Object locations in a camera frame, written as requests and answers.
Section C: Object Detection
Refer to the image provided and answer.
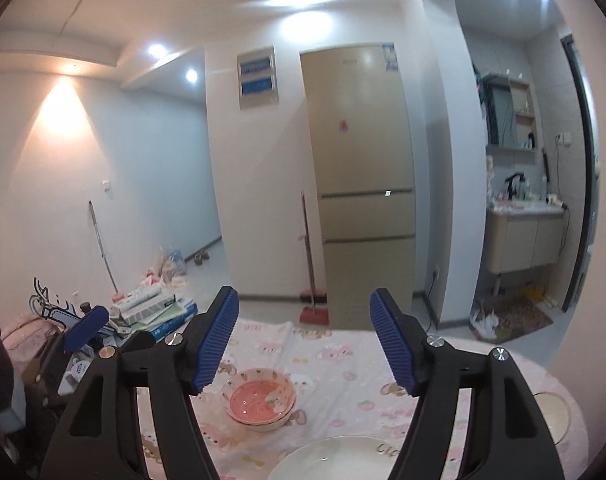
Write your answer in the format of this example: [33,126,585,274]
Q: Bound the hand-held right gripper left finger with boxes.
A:
[38,285,241,480]

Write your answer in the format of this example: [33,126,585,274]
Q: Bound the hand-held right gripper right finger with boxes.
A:
[369,287,566,480]

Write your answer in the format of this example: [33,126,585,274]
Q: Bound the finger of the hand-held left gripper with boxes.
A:
[62,306,110,354]
[120,330,157,354]

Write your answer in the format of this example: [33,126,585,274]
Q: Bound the small pink strawberry bowl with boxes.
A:
[220,367,296,423]

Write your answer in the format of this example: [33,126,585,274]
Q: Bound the large pink strawberry bowl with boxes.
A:
[225,390,299,433]

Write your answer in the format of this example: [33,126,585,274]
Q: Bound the white plate duck print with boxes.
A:
[265,435,409,480]

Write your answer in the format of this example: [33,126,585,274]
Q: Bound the white ribbed bowl black rim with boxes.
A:
[533,391,571,446]

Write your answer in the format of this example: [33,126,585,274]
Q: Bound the white long box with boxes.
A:
[110,282,179,326]

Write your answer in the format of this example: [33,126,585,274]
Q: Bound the pink printed tablecloth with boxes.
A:
[58,317,591,480]

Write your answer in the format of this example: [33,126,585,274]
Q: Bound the plastic bags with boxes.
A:
[143,245,189,291]

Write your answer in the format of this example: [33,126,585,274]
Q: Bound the brown bath mat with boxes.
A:
[493,295,554,331]

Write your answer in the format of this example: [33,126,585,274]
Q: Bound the beige bathroom vanity cabinet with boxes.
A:
[485,207,568,276]

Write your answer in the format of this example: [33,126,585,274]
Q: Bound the beige refrigerator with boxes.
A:
[299,42,418,332]

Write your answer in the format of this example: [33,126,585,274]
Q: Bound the black faucet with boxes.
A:
[505,172,526,201]

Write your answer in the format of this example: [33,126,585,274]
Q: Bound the bathroom mirror cabinet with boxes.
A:
[480,72,538,153]

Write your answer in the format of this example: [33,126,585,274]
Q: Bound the metal mop handle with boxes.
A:
[88,200,120,295]

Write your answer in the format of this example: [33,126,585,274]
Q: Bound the red broom wooden handle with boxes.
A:
[298,190,330,326]

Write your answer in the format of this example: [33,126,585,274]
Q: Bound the wall electrical panel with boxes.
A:
[236,45,278,110]

